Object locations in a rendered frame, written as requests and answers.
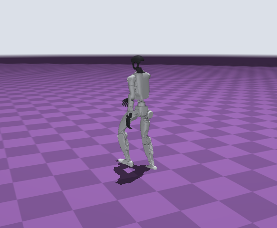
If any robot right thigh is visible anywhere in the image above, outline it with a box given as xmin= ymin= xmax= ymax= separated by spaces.
xmin=140 ymin=110 xmax=153 ymax=144

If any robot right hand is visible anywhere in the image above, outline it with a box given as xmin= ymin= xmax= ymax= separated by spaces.
xmin=122 ymin=98 xmax=128 ymax=107

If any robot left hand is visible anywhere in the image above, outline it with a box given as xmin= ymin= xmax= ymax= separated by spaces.
xmin=126 ymin=113 xmax=132 ymax=129

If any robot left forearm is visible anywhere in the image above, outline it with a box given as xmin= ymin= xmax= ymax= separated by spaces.
xmin=126 ymin=94 xmax=134 ymax=116

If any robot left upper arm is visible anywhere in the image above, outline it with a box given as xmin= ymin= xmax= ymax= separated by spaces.
xmin=127 ymin=75 xmax=136 ymax=100

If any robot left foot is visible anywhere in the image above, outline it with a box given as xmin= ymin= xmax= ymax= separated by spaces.
xmin=118 ymin=159 xmax=134 ymax=167

